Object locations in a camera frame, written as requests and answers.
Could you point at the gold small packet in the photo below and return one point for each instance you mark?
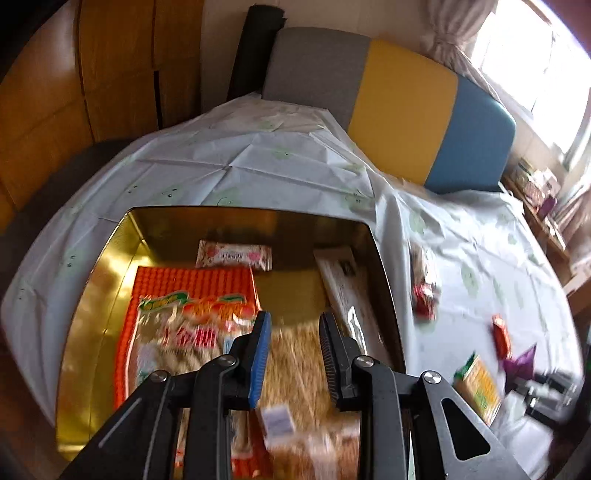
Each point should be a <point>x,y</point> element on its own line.
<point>419,265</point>

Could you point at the pale tied curtain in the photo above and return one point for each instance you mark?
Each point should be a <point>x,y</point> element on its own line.
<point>448,32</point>

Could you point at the gold tin box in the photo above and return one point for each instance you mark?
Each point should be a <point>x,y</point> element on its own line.
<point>92,323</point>

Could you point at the pink patterned box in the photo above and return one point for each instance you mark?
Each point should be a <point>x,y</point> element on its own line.
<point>544,187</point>

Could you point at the wooden wardrobe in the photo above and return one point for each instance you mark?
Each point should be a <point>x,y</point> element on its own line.
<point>115,69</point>

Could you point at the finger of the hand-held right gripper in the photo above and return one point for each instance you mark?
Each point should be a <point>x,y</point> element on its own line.
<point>545,406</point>
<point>561,382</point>

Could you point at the grey yellow blue chair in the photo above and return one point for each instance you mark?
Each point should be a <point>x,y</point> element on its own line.
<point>401,101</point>

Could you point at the wooden side shelf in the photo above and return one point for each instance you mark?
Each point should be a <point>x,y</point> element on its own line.
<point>554,240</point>

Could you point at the white green box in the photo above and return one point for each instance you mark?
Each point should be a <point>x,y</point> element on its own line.
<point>525,173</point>

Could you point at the green yellow packet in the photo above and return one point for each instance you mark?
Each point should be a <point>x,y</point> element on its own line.
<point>478,385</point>

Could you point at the white plastic tablecloth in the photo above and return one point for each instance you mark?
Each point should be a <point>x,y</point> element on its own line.
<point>277,175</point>

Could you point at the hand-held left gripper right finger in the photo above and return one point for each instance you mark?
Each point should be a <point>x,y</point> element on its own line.
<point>330,360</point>

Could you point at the purple snack packet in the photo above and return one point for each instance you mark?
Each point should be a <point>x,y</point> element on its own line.
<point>521,364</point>

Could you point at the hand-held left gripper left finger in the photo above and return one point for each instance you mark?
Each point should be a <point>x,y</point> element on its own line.
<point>259,360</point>

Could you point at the orange snack packet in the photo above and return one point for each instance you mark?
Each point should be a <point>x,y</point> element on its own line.
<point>184,290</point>

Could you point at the silver foil packet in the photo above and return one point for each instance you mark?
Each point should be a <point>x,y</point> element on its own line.
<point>346,286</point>

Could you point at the window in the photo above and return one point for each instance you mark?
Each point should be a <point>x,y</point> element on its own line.
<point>531,55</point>

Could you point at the purple box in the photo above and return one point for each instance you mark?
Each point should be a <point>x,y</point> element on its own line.
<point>547,206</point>

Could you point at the pink white small packet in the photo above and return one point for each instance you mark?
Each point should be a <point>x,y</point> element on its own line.
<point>231,254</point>

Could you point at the clear beige snack packet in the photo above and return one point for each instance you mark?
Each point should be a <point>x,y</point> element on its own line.
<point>295,369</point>

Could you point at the orange red candy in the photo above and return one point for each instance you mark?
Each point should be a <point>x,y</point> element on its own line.
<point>501,337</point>

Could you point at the black rolled mat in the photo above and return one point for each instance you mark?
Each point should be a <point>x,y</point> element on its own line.
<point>254,46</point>

